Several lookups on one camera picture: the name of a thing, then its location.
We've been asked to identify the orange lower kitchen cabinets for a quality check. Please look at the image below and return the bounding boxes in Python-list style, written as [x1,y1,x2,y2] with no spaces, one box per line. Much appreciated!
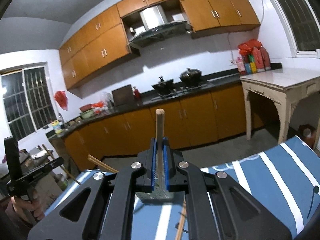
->
[63,85,246,170]

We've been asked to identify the person left hand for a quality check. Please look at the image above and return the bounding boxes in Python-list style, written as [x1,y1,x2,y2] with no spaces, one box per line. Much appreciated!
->
[5,190,44,224]

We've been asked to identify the yellow detergent bottle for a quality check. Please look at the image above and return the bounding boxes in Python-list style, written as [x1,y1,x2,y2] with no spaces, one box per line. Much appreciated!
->
[51,120,62,134]

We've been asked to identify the sink faucet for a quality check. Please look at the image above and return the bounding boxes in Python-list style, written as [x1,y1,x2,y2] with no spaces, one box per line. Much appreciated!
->
[58,113,66,129]

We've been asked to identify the green perforated utensil holder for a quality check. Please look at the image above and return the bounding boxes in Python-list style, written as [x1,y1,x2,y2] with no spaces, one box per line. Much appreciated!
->
[136,186,175,205]

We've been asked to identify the blue striped tablecloth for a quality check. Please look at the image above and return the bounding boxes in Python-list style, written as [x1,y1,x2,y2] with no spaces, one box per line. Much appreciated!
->
[29,137,319,239]

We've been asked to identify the left barred window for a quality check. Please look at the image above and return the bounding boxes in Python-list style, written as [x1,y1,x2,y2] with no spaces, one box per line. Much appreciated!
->
[1,66,56,140]

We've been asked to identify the barred window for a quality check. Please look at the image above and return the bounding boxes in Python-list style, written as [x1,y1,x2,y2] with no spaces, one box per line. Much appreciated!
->
[277,0,319,51]
[1,66,56,140]

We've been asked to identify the green enamel basin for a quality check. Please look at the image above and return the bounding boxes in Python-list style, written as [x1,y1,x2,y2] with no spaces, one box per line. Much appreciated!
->
[80,109,95,120]

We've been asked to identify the red basin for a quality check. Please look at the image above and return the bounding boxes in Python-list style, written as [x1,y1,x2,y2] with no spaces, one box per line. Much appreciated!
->
[79,104,92,113]

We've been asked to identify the red bag near basins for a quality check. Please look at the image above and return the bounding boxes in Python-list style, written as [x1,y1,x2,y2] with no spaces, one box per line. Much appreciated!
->
[92,101,104,111]

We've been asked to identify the clear plastic bag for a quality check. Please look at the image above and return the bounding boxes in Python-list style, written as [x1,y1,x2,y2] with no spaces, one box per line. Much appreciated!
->
[101,92,113,108]

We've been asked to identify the dark wooden cutting board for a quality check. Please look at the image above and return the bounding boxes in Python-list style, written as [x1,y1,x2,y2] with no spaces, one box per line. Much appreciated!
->
[112,85,135,106]

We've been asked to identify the red sauce bottle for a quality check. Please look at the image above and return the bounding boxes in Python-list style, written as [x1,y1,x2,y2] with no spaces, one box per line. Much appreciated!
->
[133,86,141,100]

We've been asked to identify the old cream side table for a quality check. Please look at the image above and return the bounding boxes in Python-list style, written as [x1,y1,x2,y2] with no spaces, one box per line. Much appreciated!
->
[240,68,319,143]

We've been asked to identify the black wok left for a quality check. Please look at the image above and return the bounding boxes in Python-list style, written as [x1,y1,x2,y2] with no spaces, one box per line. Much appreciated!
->
[152,76,174,96]

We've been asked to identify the black gas stove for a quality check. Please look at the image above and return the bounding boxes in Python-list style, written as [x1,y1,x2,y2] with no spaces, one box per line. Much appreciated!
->
[151,81,209,101]

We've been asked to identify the black lidded wok right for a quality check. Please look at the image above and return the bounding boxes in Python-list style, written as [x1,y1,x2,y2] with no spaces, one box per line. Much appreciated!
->
[180,68,202,87]

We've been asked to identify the pink bottle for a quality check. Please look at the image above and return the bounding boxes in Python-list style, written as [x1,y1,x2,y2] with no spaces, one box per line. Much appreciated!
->
[236,56,246,75]

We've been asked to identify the red oil bottles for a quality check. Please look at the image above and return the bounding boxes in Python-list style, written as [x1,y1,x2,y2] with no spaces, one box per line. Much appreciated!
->
[252,47,271,72]

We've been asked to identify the red bag on counter corner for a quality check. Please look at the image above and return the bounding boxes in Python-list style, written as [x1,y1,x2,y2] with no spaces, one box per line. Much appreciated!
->
[238,39,263,56]

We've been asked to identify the steel range hood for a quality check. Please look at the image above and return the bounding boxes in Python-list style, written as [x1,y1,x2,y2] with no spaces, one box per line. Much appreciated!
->
[123,0,192,49]

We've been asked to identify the right barred window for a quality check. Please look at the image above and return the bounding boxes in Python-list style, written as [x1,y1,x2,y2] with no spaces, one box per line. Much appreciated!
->
[277,0,319,51]

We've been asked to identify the red plastic bag on wall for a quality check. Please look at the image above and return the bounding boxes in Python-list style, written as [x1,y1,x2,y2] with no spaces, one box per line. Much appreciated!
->
[54,90,68,111]

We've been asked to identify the orange upper wall cabinets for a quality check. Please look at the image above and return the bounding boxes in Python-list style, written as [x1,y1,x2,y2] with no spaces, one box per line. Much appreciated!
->
[59,0,260,89]

